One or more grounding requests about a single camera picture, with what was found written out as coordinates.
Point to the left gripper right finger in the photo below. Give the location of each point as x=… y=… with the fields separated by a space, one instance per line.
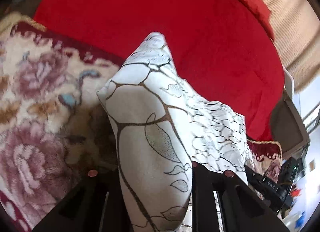
x=224 y=201

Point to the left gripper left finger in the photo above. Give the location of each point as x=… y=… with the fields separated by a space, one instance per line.
x=95 y=204

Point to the white black patterned coat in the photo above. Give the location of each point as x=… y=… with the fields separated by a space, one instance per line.
x=162 y=126

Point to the floral plush blanket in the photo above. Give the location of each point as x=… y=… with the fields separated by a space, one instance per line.
x=54 y=130

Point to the white board on crib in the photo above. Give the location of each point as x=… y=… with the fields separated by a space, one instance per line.
x=289 y=83

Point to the red sofa cover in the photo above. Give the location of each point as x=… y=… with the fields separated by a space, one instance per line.
x=218 y=46

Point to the dotted beige curtain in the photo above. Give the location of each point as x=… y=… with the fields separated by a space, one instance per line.
x=295 y=25

